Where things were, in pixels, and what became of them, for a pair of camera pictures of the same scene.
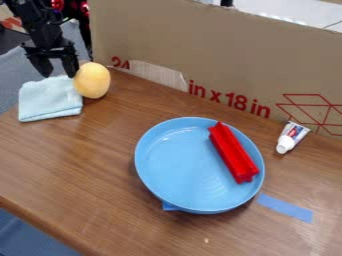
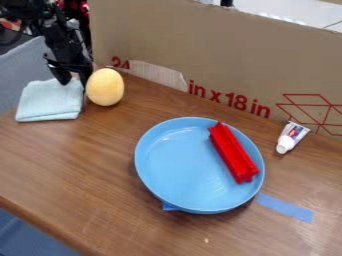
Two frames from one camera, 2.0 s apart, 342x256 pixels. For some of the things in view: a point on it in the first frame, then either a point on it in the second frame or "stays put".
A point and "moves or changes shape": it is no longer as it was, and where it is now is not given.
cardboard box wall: x=270 y=66 stays put
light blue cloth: x=47 y=99 stays put
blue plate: x=184 y=170 stays put
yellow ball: x=93 y=80 moves or changes shape
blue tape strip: x=286 y=209 stays put
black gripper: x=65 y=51 to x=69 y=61
